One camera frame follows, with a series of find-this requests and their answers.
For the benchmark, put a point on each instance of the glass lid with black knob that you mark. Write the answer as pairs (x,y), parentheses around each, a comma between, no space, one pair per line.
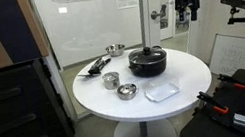
(146,55)

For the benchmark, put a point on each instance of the black cooking pot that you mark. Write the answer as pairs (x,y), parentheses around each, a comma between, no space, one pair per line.
(148,69)

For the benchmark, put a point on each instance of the white paper sheet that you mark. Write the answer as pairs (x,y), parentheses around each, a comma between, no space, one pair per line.
(238,53)

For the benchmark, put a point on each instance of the steel mixing bowl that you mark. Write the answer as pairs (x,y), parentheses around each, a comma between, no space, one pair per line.
(115,49)

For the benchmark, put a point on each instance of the small steel cup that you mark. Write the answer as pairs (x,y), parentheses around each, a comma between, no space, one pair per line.
(111,80)

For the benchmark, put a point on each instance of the black kitchen spatula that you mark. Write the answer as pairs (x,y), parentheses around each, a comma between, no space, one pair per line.
(97,66)

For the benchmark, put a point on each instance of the black perforated workbench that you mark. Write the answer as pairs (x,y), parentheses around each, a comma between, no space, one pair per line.
(204,128)

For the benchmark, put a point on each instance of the small white sticker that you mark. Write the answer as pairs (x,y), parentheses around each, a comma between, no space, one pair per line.
(62,10)

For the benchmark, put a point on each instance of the black stereo camera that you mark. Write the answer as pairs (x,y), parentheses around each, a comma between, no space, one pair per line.
(236,2)

